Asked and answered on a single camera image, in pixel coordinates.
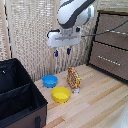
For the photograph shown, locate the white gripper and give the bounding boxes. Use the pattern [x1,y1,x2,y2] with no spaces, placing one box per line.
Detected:
[46,27,82,58]

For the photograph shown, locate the blue plastic bowl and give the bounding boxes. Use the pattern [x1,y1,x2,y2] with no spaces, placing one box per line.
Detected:
[41,74,59,89]

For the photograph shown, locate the brown fabric drawer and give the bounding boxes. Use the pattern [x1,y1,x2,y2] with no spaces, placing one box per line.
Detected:
[88,41,128,81]
[94,12,128,51]

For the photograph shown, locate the long silver drawer handle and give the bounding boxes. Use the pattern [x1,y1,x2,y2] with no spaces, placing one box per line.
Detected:
[107,29,128,36]

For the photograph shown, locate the black-framed drawer cabinet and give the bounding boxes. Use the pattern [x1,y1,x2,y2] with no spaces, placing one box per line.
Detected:
[86,9,128,83]

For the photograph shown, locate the yellow plastic bowl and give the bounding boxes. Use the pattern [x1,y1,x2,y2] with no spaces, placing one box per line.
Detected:
[51,86,72,104]

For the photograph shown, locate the beige woven screen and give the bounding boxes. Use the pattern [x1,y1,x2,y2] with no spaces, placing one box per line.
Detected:
[4,0,101,82]

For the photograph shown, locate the black fabric storage box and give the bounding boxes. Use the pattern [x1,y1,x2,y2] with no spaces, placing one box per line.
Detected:
[0,58,49,128]

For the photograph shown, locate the light wooden screen post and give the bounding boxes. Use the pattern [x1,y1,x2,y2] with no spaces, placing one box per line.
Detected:
[0,0,12,62]
[49,0,62,76]

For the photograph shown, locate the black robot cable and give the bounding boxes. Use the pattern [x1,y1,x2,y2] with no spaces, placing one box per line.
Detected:
[80,19,128,38]

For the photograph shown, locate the short silver drawer handle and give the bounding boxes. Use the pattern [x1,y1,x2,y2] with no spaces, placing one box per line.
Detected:
[97,55,122,67]

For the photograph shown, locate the brown fabric drawer, short handle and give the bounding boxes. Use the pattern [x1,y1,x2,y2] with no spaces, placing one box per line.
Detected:
[88,41,128,81]

